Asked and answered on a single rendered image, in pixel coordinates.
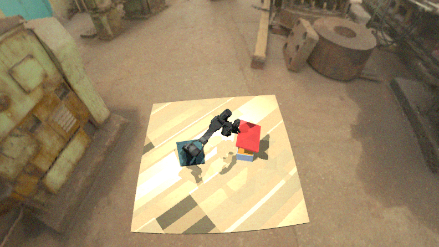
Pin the red lid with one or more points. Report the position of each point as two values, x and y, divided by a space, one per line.
249 137

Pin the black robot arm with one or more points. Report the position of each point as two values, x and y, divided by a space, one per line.
216 123

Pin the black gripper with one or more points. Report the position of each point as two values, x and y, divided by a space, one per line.
234 126

